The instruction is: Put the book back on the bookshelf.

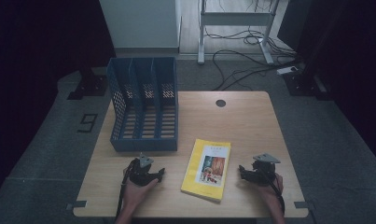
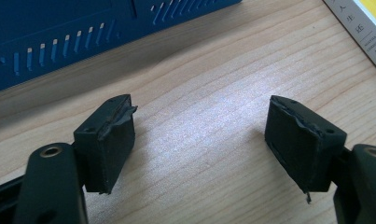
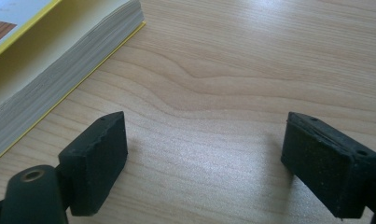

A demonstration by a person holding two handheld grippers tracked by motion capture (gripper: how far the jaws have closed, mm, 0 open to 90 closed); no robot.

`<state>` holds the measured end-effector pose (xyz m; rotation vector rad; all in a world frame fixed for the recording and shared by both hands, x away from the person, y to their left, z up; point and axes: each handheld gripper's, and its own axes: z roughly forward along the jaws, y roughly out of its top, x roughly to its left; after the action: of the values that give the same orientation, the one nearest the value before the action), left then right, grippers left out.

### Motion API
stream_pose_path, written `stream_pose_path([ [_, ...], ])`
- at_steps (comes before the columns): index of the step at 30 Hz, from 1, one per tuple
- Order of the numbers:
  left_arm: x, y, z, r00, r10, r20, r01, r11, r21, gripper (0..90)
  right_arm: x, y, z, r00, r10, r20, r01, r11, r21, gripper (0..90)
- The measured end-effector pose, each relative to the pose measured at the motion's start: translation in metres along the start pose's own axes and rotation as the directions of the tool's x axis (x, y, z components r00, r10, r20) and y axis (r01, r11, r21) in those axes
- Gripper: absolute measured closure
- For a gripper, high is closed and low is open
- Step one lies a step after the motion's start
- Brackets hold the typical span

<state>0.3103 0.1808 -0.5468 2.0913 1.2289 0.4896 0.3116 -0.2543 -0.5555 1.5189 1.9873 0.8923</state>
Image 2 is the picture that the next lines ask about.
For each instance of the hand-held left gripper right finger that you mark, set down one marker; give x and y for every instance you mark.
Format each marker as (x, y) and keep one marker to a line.
(297, 146)

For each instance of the white and yellow book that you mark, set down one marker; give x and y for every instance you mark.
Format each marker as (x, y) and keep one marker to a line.
(364, 28)

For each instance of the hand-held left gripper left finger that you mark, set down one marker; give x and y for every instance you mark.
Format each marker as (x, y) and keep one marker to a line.
(109, 149)

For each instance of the blue slotted plastic crate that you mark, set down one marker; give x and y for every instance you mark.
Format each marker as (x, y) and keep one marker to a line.
(52, 28)

